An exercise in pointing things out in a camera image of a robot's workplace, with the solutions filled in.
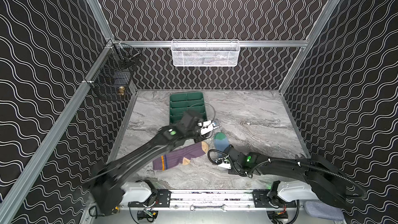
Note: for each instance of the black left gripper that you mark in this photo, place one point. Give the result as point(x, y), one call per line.
point(197, 129)

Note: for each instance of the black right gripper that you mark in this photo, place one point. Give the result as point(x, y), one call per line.
point(228, 154)

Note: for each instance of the purple striped sock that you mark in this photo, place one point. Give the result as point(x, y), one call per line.
point(180, 156)

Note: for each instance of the blue orange striped sock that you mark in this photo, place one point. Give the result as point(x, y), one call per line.
point(221, 142)

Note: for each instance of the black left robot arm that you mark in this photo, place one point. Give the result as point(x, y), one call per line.
point(105, 186)

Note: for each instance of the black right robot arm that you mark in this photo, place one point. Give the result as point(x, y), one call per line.
point(329, 184)

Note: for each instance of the green divided plastic tray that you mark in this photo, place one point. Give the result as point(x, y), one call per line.
point(181, 102)

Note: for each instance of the grey cloth pad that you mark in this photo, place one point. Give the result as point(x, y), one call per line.
point(321, 210)

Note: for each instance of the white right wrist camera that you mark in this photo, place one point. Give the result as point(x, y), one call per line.
point(225, 164)

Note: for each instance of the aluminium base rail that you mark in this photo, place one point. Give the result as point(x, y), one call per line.
point(210, 200)

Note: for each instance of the white mesh wall basket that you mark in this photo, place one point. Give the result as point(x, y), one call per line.
point(205, 52)

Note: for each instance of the black wire wall basket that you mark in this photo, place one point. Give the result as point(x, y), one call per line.
point(112, 81)

